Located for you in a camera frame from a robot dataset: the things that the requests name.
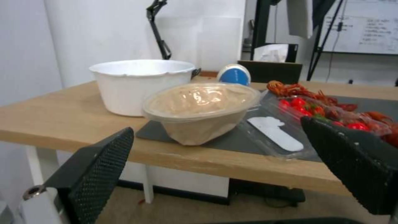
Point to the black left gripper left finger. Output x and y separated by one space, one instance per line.
90 177

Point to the white foam bowl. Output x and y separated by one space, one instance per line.
141 87

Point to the clear plastic takeout box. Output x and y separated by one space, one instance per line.
289 121

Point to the black metal stand frame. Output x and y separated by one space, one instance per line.
311 30

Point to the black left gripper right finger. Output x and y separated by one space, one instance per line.
351 161

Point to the red cherry tomatoes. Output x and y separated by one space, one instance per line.
301 107

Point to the white table leg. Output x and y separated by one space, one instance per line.
148 183

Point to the cardboard box with tissue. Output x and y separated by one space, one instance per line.
270 65

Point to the blue and white round container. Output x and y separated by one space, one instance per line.
234 75

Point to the red crayfish pile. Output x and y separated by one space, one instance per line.
314 98

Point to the clear lidded bowl with paste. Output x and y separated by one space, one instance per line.
199 109

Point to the whiteboard with writing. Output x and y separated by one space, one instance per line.
360 25

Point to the dark grey table mat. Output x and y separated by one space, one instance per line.
248 140

